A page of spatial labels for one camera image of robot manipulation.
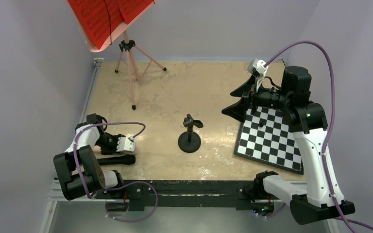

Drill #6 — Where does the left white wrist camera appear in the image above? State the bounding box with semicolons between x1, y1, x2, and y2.
116;136;136;153

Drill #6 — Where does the black white chessboard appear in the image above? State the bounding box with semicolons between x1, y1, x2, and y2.
234;107;304;175

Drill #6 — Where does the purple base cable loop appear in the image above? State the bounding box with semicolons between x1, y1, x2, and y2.
105;182;159;224

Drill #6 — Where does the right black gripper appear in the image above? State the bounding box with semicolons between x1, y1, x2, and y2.
222;73;291;122

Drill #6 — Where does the black microphone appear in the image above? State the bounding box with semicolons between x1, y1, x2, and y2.
97;154;136;166

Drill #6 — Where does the pink tripod music stand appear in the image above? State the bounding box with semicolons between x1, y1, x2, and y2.
86;19;168;111

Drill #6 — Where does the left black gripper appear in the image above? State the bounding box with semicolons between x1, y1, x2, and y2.
94;134;125;156

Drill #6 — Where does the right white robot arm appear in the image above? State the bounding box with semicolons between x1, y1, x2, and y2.
222;66;356;225

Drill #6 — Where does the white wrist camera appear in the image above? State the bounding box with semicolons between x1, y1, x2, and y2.
116;136;136;153
247;58;269;92

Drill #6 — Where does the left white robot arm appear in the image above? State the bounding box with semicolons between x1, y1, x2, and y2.
53;114;126;200

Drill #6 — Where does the red sheet music page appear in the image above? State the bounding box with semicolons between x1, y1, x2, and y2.
68;0;124;49

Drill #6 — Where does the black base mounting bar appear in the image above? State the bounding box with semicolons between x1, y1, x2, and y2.
96;180;277;211

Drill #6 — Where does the black microphone stand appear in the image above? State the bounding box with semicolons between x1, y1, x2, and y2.
178;114;203;153

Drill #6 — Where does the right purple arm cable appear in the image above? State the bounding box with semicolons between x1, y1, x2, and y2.
263;40;373;233

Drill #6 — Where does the aluminium frame rail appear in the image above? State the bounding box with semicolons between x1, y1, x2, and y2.
38;57;105;233

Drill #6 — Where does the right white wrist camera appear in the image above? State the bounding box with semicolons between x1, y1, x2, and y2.
247;58;269;92

